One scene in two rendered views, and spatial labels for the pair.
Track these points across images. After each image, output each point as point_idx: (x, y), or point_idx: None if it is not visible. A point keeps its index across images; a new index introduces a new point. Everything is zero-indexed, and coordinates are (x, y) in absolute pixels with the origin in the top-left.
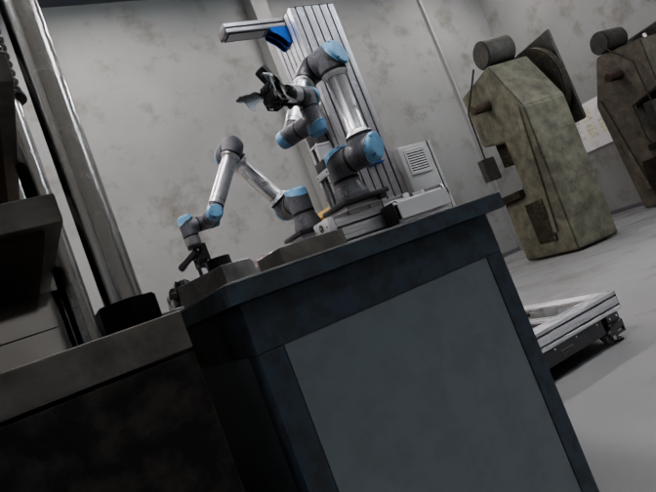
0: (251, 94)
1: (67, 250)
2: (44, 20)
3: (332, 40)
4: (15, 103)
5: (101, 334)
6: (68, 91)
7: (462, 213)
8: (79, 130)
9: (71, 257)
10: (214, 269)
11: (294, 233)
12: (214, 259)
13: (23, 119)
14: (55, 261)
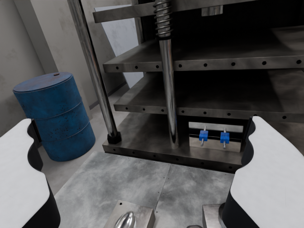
0: (244, 168)
1: (167, 113)
2: (87, 62)
3: None
4: (117, 72)
5: (171, 143)
6: (93, 86)
7: None
8: (97, 97)
9: (168, 116)
10: (213, 204)
11: None
12: (220, 205)
13: (161, 52)
14: (159, 113)
